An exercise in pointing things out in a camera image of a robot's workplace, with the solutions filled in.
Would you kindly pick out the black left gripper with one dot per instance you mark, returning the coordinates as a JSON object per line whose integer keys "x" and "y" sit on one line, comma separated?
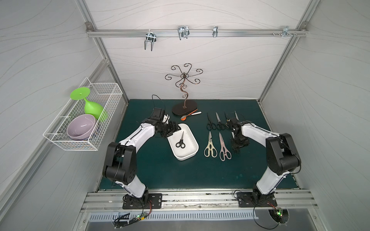
{"x": 172, "y": 128}

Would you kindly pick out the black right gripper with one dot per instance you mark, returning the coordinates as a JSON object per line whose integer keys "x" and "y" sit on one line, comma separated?
{"x": 238, "y": 141}

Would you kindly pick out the pink kitchen scissors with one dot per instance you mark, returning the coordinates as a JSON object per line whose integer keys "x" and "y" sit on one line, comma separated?
{"x": 224, "y": 153}

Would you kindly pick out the yellow handled scissors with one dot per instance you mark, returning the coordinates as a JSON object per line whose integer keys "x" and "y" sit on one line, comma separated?
{"x": 227, "y": 120}

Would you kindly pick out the small black handled scissors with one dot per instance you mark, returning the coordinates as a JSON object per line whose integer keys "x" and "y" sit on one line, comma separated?
{"x": 180, "y": 143}

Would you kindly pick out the black handled steel scissors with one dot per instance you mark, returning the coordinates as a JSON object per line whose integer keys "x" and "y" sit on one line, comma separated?
{"x": 220, "y": 125}

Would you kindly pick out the white storage box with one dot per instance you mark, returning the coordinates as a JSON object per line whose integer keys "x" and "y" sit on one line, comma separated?
{"x": 191, "y": 148}

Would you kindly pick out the cream kitchen scissors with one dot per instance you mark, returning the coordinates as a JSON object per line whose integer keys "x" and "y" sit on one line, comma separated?
{"x": 210, "y": 150}

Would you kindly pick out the all black scissors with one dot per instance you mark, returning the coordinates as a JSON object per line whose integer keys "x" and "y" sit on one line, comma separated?
{"x": 211, "y": 125}

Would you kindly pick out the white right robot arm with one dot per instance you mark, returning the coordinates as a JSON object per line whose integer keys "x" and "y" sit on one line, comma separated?
{"x": 281, "y": 155}

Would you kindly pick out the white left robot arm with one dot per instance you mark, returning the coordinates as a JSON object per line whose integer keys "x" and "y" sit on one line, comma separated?
{"x": 121, "y": 157}

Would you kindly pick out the orange spoon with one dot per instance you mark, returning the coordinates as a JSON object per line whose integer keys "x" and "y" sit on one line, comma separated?
{"x": 183, "y": 118}

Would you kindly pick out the bronze jewelry tree stand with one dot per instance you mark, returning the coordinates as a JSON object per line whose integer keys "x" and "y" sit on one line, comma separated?
{"x": 187, "y": 105}

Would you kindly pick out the green table mat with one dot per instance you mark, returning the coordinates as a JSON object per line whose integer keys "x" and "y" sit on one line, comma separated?
{"x": 158, "y": 168}

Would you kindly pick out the green plastic goblet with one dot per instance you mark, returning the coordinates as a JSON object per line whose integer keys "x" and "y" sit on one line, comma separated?
{"x": 90, "y": 107}

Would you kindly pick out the lilac bowl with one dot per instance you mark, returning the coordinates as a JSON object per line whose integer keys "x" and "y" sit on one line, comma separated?
{"x": 81, "y": 127}

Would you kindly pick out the metal double hook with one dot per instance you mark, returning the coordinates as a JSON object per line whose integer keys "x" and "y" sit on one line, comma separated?
{"x": 150, "y": 38}
{"x": 183, "y": 32}

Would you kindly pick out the metal single hook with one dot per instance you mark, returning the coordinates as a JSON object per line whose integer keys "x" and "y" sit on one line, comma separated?
{"x": 215, "y": 31}

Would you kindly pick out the metal corner hook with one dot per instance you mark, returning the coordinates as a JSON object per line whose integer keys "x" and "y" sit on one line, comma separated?
{"x": 285, "y": 33}

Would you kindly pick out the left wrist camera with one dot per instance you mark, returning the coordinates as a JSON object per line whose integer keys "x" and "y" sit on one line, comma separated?
{"x": 157, "y": 114}

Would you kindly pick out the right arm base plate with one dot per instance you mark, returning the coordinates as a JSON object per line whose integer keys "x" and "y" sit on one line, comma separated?
{"x": 255, "y": 199}

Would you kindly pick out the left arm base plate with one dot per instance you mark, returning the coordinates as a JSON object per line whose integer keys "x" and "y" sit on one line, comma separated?
{"x": 149, "y": 200}

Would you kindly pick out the white wire basket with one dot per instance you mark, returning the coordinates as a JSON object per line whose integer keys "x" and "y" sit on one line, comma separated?
{"x": 108, "y": 95}

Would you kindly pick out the aluminium front rail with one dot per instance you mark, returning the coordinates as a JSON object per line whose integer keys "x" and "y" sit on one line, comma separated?
{"x": 198, "y": 199}

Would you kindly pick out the aluminium rail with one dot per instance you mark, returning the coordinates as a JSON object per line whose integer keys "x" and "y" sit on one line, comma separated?
{"x": 194, "y": 33}
{"x": 198, "y": 199}

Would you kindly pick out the aluminium top rail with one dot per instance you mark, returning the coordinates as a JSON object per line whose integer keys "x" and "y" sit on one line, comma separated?
{"x": 194, "y": 33}

